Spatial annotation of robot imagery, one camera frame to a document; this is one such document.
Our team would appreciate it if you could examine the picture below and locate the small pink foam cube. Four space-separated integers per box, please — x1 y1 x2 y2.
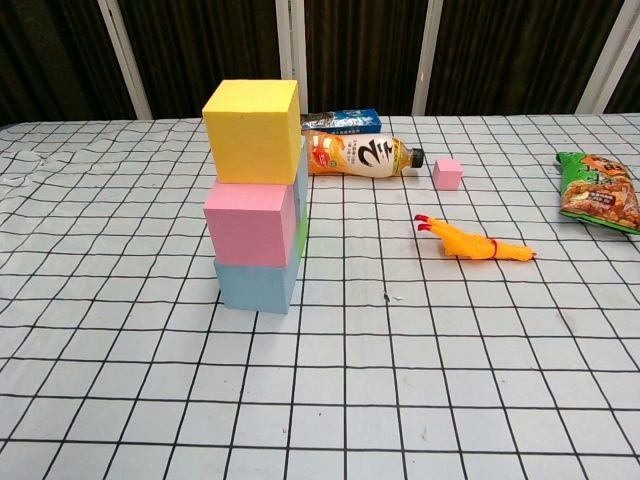
432 158 463 191

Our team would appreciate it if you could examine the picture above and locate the orange drink bottle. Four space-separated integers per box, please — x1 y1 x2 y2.
305 129 426 178

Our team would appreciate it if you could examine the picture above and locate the white frame post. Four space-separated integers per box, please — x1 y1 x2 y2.
574 0 627 115
96 0 153 121
412 0 448 117
276 0 308 119

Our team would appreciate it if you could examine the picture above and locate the yellow rubber chicken toy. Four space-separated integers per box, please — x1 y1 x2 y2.
413 213 539 263

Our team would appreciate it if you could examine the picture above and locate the blue cookie box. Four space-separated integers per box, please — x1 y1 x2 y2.
299 107 382 136

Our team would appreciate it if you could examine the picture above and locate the green snack bag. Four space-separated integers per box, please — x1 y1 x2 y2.
555 150 640 236

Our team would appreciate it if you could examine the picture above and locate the blue foam cube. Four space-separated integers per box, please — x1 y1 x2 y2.
213 257 296 314

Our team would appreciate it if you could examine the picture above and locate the checkered white tablecloth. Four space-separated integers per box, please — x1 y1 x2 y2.
0 113 640 480

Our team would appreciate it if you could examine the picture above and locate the yellow foam block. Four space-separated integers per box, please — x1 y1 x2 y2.
202 78 301 185

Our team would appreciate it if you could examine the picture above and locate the green foam cube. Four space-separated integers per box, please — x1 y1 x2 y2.
287 217 309 274

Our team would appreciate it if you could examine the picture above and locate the large pink foam cube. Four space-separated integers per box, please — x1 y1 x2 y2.
203 179 297 267

